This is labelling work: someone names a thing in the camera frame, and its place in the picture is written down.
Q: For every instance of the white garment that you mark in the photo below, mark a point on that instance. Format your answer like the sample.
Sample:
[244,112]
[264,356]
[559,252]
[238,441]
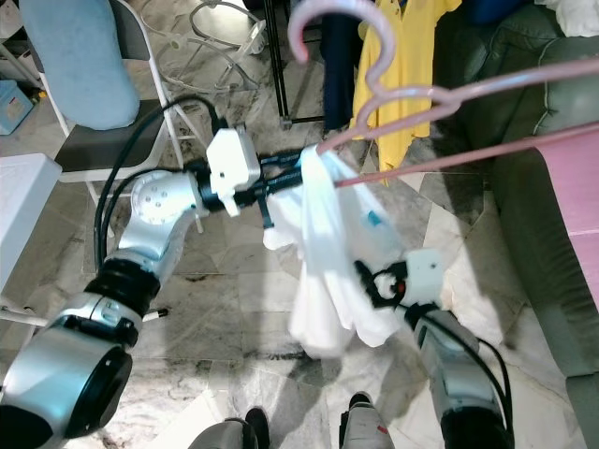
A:
[337,262]

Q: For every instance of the blue plastic basket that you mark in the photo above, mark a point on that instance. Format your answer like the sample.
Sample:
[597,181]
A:
[9,106]

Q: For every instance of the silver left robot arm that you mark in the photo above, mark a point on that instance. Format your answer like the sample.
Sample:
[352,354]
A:
[56,383]

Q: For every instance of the white grey folding chair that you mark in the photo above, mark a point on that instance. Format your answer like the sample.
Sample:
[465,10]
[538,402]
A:
[122,145]

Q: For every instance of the white tubular frame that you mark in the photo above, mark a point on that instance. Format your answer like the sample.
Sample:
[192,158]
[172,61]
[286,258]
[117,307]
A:
[251,37]

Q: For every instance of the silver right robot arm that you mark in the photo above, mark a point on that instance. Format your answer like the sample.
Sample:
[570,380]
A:
[459,374]

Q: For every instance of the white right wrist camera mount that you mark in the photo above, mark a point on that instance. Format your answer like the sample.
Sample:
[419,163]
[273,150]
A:
[423,276]

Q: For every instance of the light blue cushion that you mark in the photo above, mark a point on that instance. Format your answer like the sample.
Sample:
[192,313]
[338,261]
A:
[80,56]

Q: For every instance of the robot leg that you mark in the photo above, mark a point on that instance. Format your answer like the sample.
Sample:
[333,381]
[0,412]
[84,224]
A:
[234,432]
[365,426]

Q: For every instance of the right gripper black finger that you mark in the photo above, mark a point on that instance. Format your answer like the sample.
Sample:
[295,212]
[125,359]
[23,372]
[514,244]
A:
[365,285]

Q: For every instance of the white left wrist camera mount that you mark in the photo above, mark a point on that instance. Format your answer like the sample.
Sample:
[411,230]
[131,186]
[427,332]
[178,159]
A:
[234,166]

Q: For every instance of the navy garment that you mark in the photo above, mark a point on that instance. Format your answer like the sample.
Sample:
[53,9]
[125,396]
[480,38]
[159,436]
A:
[342,56]

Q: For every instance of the right robot leg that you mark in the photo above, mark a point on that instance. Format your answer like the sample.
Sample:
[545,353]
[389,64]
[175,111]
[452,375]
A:
[365,426]

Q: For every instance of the left robot leg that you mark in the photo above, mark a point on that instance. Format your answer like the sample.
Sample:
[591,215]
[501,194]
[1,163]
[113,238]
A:
[234,432]

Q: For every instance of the white cloth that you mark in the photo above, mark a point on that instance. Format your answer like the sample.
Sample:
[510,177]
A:
[571,14]

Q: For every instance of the yellow garment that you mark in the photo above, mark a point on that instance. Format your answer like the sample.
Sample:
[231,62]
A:
[407,84]

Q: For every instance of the pink cloth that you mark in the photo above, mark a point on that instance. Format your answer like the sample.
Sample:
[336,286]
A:
[571,196]

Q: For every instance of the pink plastic clothes hanger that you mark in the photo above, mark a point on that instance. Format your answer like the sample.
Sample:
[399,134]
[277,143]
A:
[389,37]

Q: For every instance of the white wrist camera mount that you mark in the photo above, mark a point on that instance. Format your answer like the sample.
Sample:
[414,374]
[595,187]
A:
[423,276]
[234,166]

